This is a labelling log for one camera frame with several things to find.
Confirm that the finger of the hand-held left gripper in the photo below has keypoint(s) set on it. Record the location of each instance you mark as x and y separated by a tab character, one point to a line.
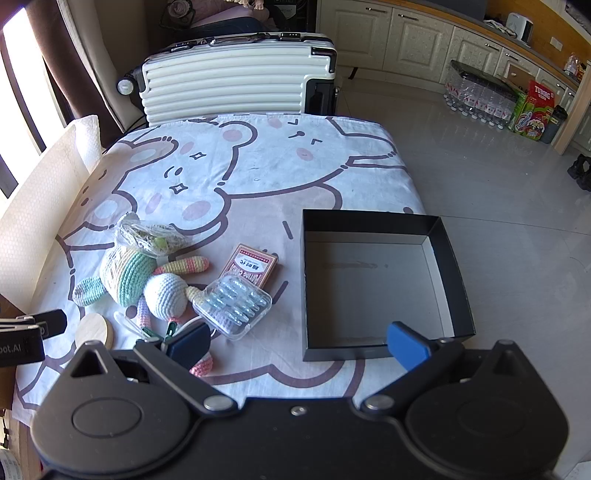
51	323

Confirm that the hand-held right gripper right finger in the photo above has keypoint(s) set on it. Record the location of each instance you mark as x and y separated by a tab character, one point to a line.
408	346

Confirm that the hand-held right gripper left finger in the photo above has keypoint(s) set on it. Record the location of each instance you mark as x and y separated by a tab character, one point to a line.
188	345

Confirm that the pastel crochet bunny toy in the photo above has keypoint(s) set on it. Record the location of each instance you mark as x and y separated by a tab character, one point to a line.
164	295

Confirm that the clear plastic case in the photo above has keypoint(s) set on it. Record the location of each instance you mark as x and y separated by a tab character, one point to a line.
233	304

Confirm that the black shallow cardboard box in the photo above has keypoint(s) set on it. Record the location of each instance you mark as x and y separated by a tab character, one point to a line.
369	286

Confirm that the red playing card box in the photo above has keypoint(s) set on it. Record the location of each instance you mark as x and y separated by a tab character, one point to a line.
247	265

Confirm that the round wooden lid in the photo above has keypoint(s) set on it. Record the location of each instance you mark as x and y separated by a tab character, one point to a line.
94	330

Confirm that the white foam sheet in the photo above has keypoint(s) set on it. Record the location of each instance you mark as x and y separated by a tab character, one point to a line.
37	207

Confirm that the dark window bars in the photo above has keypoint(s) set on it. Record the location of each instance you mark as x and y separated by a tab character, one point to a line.
9	170

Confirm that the bear printed blanket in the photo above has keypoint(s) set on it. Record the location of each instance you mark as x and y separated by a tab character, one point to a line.
277	161

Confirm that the black object on floor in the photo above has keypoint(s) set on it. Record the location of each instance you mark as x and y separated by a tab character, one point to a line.
581	173

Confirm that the pack of water bottles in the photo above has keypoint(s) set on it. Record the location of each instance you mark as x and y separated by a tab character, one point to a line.
475	99

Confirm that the red and green carton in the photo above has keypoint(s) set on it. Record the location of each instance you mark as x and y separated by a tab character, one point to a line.
531	113

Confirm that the black waste bin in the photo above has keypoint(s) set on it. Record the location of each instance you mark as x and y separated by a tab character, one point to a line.
553	125

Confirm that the cream ribbed suitcase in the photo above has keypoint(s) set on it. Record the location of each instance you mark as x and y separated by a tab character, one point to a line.
221	83

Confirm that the brown cardboard piece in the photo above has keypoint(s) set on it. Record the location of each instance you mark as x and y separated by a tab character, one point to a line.
518	76

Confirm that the cream cabinet row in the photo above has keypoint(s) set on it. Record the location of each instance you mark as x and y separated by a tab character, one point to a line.
415	37

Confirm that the pink bedding pile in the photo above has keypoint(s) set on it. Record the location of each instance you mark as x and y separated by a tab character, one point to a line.
217	14

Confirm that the white countertop appliance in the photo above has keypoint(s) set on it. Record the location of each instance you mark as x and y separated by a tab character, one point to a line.
519	26

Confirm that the large black appliance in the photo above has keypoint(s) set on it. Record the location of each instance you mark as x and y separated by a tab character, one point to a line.
438	8

